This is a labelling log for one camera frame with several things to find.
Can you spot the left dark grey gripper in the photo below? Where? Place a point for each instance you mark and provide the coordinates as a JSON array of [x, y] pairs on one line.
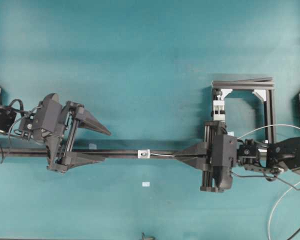
[[55, 126]]

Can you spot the right dark grey gripper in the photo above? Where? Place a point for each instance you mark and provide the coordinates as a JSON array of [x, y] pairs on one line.
[[215, 157]]

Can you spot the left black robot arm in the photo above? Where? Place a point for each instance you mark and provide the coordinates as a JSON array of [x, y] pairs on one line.
[[10, 116]]

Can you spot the silver metal fitting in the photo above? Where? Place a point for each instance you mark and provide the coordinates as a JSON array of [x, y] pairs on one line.
[[143, 154]]

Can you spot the white tape patch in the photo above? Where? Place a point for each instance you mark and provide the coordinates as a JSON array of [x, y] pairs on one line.
[[145, 184]]

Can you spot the clear tape on rail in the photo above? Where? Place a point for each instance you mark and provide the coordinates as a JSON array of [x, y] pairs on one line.
[[92, 146]]

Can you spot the long black aluminium rail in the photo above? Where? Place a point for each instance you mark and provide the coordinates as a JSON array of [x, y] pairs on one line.
[[105, 153]]

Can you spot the white wire clamp block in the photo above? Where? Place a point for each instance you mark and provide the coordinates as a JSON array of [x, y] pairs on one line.
[[218, 110]]

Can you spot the black square profile frame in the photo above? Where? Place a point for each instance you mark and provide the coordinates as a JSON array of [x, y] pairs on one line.
[[263, 88]]

